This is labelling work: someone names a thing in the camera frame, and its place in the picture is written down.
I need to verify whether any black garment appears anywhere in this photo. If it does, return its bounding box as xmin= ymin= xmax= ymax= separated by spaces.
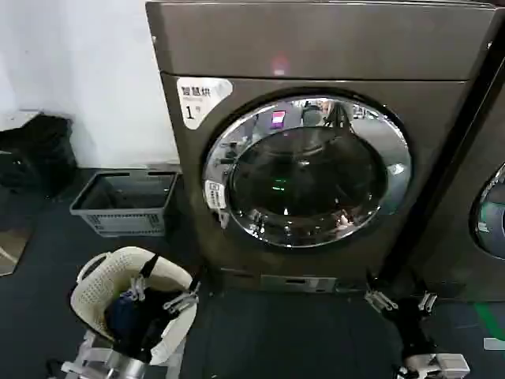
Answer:
xmin=118 ymin=272 xmax=190 ymax=356

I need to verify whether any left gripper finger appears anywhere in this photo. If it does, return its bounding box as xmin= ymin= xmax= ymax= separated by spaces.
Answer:
xmin=129 ymin=253 xmax=160 ymax=302
xmin=163 ymin=280 xmax=203 ymax=313

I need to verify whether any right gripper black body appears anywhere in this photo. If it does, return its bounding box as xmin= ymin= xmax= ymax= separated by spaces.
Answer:
xmin=388 ymin=298 xmax=436 ymax=357

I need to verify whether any white perforated laundry basket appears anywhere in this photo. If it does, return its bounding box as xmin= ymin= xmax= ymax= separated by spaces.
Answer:
xmin=69 ymin=246 xmax=200 ymax=366

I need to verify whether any green floor tape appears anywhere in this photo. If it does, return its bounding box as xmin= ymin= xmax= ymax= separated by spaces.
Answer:
xmin=473 ymin=302 xmax=505 ymax=341

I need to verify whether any grey dryer with number sticker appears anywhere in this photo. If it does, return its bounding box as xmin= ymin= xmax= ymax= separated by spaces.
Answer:
xmin=144 ymin=0 xmax=499 ymax=295

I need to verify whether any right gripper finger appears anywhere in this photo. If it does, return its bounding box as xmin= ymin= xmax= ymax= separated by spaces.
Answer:
xmin=364 ymin=267 xmax=398 ymax=313
xmin=417 ymin=290 xmax=438 ymax=313

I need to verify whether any grey dryer with green-lit door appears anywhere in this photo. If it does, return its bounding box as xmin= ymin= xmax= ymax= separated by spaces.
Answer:
xmin=410 ymin=51 xmax=505 ymax=303

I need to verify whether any black bag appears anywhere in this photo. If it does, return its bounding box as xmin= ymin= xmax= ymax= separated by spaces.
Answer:
xmin=0 ymin=114 xmax=78 ymax=199

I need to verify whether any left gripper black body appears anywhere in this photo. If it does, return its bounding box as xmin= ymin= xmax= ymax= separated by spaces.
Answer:
xmin=128 ymin=292 xmax=177 ymax=359

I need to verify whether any dark blue garment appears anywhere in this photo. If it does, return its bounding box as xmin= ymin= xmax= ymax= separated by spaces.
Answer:
xmin=103 ymin=291 xmax=139 ymax=341

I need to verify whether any brown cardboard sheet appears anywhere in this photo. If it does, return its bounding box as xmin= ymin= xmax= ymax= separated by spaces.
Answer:
xmin=0 ymin=227 xmax=35 ymax=277

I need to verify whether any round chrome glass dryer door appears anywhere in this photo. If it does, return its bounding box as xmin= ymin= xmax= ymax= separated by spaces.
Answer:
xmin=200 ymin=87 xmax=413 ymax=250

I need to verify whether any round glass door, green glow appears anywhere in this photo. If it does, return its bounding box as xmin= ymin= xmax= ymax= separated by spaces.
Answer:
xmin=469 ymin=161 xmax=505 ymax=260

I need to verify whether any grey plastic crate basket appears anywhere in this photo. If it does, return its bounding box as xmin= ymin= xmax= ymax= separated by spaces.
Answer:
xmin=69 ymin=171 xmax=179 ymax=238

